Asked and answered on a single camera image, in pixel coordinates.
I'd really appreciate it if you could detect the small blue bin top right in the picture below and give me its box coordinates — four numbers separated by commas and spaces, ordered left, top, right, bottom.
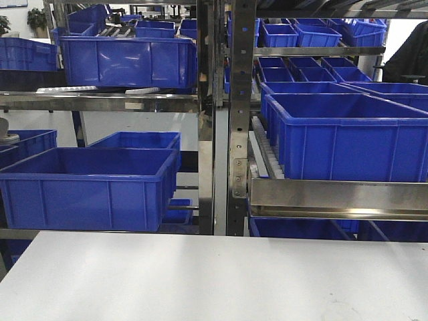
294, 24, 342, 47

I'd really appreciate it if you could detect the large blue bin lower left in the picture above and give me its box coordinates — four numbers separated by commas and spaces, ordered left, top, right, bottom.
1, 148, 180, 231

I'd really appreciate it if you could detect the small blue bin top shelf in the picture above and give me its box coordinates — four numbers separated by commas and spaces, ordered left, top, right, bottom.
262, 24, 298, 47

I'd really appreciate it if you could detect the blue crate upper far left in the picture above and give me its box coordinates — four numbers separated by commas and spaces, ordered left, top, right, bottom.
1, 37, 58, 71

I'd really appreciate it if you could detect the blue bin behind lower left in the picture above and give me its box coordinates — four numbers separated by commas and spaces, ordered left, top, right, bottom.
88, 131, 181, 171

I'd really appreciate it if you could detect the blue bin bottom right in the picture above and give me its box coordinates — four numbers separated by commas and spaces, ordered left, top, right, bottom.
249, 217, 355, 241

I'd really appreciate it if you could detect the blue bin far left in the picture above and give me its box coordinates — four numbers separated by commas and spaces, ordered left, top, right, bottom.
1, 129, 58, 168

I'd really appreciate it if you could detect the large blue bin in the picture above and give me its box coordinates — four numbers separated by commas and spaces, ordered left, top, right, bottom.
1, 148, 180, 231
265, 94, 427, 182
60, 36, 197, 89

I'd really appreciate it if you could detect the potted plant background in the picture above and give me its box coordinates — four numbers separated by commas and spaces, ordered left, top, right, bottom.
27, 8, 47, 38

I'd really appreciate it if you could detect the blue bin far right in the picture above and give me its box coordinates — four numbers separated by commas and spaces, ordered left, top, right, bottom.
343, 82, 427, 112

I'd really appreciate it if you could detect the large blue bin upper left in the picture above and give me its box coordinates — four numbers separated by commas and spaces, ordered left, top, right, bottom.
60, 36, 197, 89

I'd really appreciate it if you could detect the large blue bin right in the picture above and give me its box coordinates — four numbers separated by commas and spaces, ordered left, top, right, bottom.
265, 94, 427, 182

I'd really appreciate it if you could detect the steel shelf beam left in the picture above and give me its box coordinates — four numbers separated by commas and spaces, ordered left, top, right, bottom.
1, 92, 199, 113

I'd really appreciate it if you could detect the blue bin behind right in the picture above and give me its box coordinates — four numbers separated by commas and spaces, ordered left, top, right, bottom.
261, 82, 362, 100

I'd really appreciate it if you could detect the steel rack upright post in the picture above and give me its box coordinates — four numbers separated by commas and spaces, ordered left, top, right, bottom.
226, 0, 256, 236

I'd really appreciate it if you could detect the white roller track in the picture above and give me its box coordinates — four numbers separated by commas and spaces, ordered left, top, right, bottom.
251, 116, 285, 179

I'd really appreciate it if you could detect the steel shelf front rail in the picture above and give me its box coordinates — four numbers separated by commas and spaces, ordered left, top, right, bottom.
249, 179, 427, 223

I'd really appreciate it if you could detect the person in black jacket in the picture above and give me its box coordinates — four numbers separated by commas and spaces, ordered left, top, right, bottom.
382, 21, 427, 85

